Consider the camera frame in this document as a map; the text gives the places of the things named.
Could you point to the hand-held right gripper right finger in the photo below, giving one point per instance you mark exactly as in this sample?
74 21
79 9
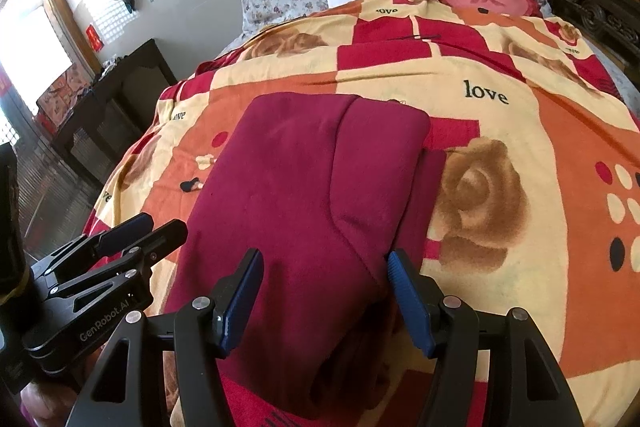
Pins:
410 302

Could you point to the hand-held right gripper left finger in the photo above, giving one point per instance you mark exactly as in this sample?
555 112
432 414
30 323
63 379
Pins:
240 302

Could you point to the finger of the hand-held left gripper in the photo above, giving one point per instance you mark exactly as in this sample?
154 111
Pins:
160 239
125 227

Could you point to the maroon sweatshirt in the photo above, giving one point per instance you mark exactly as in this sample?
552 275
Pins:
290 187

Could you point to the person's left hand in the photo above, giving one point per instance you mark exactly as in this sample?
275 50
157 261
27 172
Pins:
47 407

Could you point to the dark wooden cabinet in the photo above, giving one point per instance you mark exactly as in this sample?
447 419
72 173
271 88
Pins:
125 97

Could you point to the orange patterned box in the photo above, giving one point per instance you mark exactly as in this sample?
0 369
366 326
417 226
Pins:
62 97

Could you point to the printed rose blanket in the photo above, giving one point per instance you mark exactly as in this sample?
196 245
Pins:
550 207

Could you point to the bright window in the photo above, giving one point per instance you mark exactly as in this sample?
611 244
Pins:
35 52

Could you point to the dark wooden headboard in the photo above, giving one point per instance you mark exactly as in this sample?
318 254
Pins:
590 7

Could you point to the red wall sign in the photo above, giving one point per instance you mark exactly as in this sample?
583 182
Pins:
93 38

